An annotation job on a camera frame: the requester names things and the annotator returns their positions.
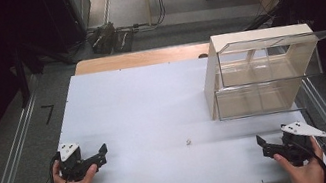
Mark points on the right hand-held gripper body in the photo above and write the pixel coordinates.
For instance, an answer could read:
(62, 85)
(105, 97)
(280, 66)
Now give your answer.
(299, 130)

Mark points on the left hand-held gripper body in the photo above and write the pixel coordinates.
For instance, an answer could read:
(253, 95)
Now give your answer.
(68, 152)

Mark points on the person's right hand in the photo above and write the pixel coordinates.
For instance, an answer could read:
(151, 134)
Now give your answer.
(304, 176)

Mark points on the clear acrylic drawer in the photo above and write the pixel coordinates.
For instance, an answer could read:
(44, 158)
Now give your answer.
(254, 101)
(267, 63)

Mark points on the small white object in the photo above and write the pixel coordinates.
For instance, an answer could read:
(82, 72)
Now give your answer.
(188, 142)

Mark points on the white wooden cabinet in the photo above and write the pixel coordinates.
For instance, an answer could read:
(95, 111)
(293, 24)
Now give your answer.
(210, 76)

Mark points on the black floor bag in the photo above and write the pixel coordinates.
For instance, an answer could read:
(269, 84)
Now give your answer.
(111, 39)

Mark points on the black equipment cabinet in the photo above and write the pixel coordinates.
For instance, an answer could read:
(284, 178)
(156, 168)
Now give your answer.
(66, 13)

